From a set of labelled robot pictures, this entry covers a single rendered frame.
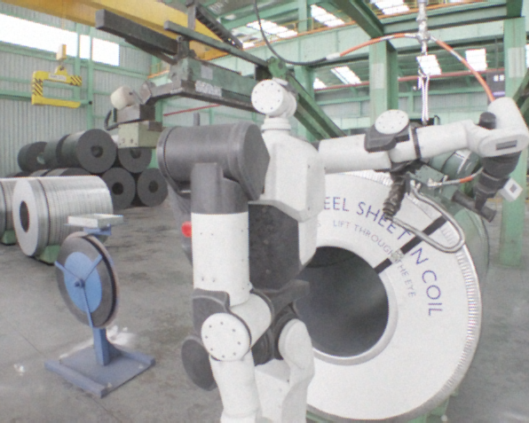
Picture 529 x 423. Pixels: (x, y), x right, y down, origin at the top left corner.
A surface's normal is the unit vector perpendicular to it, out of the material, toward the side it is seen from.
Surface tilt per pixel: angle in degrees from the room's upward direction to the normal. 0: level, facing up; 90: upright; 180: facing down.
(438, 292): 90
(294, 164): 85
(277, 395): 87
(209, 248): 91
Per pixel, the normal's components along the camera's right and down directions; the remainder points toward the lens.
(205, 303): -0.34, 0.11
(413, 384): -0.58, 0.08
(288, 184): 0.42, 0.01
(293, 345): 0.76, 0.07
